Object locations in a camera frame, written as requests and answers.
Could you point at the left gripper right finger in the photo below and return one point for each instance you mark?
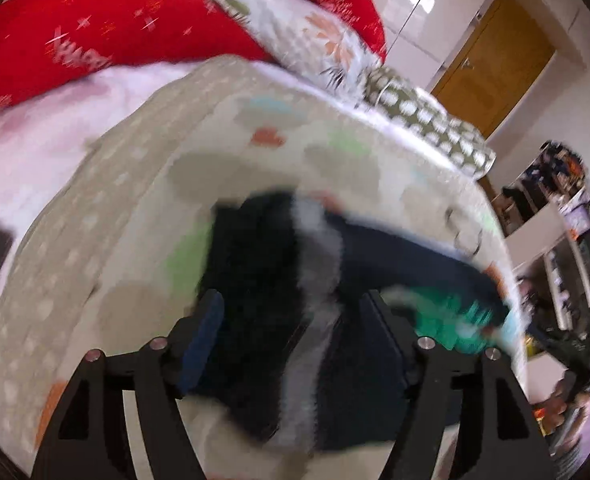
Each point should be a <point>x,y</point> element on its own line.
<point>498,436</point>

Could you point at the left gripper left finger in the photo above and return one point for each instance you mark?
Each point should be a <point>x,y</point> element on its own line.
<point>88,434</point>

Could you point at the navy striped pants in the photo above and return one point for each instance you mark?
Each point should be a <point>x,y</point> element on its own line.
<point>295,358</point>

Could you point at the white TV cabinet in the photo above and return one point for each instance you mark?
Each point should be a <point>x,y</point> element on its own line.
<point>544,253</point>

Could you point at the heart patterned quilt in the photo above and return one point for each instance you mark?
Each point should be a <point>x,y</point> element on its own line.
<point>115,257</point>

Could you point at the cluttered shoe rack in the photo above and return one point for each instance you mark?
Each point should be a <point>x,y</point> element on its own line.
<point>555,177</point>

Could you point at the olive hedgehog bolster pillow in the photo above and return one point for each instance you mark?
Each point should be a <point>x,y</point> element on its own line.
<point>417,110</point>

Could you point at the white bed sheet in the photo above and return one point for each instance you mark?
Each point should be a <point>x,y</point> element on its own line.
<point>44,140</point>

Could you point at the wooden door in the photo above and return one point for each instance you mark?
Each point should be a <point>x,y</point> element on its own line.
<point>499,62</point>

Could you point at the floral white pillow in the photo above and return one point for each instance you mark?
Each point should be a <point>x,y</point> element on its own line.
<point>309,42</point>

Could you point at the purple picture frame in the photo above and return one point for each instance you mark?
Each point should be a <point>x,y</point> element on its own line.
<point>577,220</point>

